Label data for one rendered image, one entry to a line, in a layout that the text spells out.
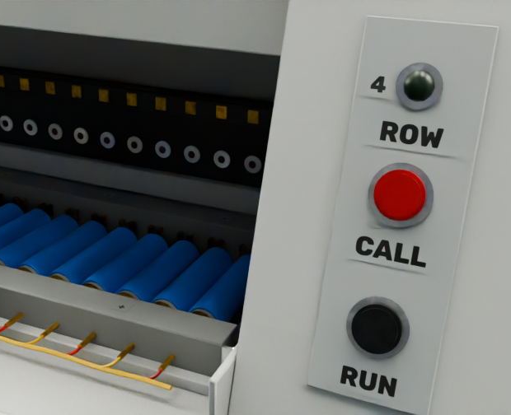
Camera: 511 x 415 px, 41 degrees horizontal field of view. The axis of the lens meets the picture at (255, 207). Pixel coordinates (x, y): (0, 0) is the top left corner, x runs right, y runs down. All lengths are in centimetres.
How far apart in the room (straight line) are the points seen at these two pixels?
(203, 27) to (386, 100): 8
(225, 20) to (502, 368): 15
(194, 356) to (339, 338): 10
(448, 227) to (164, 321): 15
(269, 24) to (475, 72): 7
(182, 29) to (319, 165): 8
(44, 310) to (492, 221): 21
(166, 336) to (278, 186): 11
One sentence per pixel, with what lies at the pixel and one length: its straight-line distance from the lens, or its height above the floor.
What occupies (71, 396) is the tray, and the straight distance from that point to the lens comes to 32.
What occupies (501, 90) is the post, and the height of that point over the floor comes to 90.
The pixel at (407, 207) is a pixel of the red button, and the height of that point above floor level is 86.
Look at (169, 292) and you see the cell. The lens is 35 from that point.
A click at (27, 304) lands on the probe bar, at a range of 35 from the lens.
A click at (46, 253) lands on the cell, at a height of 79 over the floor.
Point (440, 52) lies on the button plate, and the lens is 22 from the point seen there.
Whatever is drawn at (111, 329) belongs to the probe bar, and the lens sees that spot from 33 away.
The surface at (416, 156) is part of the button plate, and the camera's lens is 22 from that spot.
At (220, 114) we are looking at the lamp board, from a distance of 42.
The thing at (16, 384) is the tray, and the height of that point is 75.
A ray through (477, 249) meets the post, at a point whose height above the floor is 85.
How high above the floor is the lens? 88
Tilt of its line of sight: 6 degrees down
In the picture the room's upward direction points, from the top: 8 degrees clockwise
